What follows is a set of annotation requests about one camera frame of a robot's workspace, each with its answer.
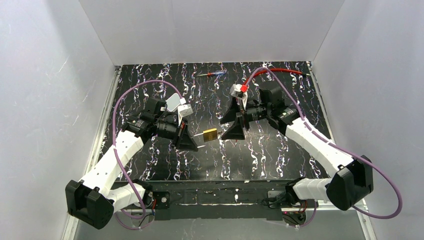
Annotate brass padlock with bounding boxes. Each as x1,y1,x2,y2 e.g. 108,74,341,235
193,128,219,143

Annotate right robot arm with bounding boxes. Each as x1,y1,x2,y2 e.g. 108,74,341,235
220,84,374,211

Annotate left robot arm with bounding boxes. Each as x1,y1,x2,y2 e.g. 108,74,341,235
65,98,198,230

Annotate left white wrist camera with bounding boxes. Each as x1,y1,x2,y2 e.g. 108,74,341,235
165,93,194,126

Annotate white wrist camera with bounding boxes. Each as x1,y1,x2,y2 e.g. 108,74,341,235
230,84,249,110
165,93,194,126

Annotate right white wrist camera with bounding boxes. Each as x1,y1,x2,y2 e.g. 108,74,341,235
230,84,249,110

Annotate red tethered cable with key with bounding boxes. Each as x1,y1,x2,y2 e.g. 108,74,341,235
241,68,312,94

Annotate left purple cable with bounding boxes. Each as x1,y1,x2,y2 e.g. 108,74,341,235
111,79,186,231

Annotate purple cable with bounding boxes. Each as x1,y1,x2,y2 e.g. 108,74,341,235
111,79,186,231
245,67,404,228

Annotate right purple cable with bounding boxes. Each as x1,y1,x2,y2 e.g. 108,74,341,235
245,67,404,228

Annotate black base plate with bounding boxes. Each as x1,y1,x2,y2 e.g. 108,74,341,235
120,180,319,222

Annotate aluminium frame rail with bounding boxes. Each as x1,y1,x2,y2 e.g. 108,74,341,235
61,196,377,240

